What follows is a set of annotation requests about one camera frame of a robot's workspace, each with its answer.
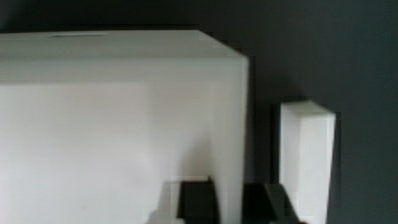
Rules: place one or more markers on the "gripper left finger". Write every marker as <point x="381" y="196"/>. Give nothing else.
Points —
<point x="198" y="202"/>

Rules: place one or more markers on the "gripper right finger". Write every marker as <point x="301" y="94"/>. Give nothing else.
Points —
<point x="267" y="207"/>

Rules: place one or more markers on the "white U-shaped fence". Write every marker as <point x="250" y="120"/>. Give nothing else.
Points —
<point x="306" y="148"/>

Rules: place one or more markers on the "white drawer cabinet box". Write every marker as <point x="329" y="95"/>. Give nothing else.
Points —
<point x="123" y="106"/>

